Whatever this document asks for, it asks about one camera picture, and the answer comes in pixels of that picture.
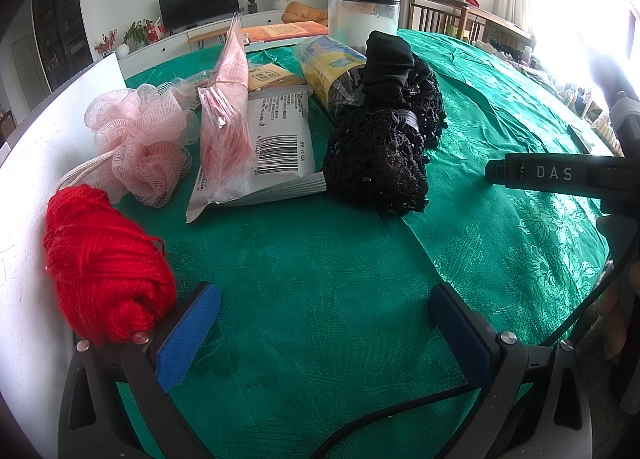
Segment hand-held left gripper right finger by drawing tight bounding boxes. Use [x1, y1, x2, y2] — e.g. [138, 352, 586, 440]
[427, 283, 596, 459]

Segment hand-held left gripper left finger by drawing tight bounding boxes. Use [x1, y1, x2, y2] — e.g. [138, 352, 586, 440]
[57, 281, 223, 459]

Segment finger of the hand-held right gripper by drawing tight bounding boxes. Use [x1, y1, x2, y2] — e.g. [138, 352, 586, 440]
[485, 153, 621, 202]

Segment red yarn ball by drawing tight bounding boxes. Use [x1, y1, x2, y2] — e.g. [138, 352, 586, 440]
[42, 185, 178, 347]

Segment black lace cloth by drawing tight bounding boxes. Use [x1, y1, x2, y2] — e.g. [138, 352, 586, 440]
[322, 59, 447, 214]

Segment pink striped plastic packet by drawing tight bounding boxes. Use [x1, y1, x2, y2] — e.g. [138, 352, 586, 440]
[196, 14, 258, 204]

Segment pink mesh bath pouf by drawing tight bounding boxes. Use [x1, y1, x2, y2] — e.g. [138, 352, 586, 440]
[56, 83, 201, 208]

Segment white barcode packet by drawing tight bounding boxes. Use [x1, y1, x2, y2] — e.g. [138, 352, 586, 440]
[186, 91, 328, 224]

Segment white cardboard box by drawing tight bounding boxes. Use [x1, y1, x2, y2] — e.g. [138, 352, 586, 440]
[0, 52, 127, 440]

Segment clear plastic jar black lid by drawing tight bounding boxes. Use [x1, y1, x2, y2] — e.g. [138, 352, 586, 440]
[327, 0, 402, 52]

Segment yellow blue plastic packet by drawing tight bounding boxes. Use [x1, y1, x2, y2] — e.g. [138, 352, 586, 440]
[292, 36, 368, 114]

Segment person's right hand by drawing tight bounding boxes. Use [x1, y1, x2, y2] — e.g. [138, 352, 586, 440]
[600, 284, 630, 361]

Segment green tablecloth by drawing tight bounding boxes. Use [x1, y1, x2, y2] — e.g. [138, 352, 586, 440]
[70, 28, 621, 459]

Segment smooth black cloth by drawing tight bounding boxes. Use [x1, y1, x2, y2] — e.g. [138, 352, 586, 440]
[360, 30, 416, 107]

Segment wooden chair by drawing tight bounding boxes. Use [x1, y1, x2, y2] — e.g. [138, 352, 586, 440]
[409, 0, 471, 36]

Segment brown yellow packet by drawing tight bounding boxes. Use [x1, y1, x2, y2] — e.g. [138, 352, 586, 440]
[247, 64, 307, 92]

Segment white television cabinet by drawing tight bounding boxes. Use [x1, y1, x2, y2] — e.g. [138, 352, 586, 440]
[117, 9, 288, 74]

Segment orange lounge chair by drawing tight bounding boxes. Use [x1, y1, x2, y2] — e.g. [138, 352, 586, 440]
[281, 1, 329, 26]

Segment wooden bench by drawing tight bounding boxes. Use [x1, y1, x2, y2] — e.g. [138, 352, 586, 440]
[187, 21, 236, 47]

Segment orange book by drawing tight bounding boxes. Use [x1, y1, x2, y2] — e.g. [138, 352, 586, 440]
[242, 21, 331, 44]

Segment red flowers in vase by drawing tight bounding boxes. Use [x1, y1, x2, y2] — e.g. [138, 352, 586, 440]
[94, 29, 118, 58]

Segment bushy green potted plant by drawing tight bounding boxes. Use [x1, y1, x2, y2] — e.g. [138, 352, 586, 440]
[122, 19, 153, 50]

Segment black television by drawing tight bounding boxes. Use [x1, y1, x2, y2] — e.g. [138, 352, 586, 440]
[158, 0, 240, 33]

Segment black glass display cabinet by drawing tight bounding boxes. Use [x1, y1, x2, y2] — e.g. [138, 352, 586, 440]
[31, 0, 94, 94]

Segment black cable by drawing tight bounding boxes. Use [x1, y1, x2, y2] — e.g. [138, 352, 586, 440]
[320, 234, 640, 459]

